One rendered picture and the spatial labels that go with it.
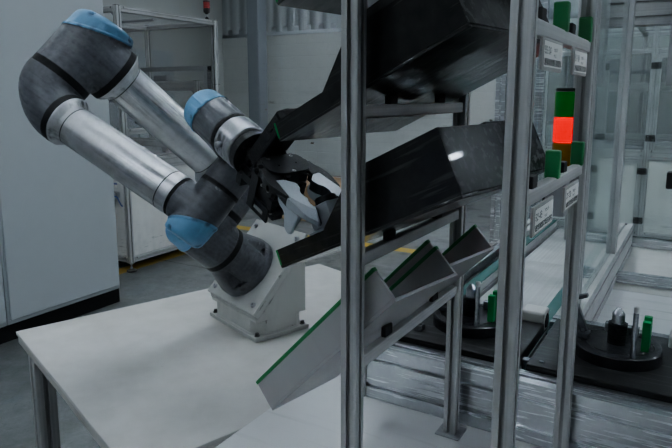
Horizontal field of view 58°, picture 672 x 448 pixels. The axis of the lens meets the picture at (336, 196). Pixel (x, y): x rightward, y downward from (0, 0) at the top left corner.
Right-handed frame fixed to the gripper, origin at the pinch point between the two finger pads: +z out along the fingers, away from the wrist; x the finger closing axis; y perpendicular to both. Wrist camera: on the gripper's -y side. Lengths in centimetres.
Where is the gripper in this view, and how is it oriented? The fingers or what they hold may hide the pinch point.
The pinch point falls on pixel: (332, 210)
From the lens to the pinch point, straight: 80.0
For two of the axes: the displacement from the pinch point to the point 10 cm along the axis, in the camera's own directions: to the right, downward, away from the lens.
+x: -7.5, 1.7, -6.3
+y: -2.4, 8.3, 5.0
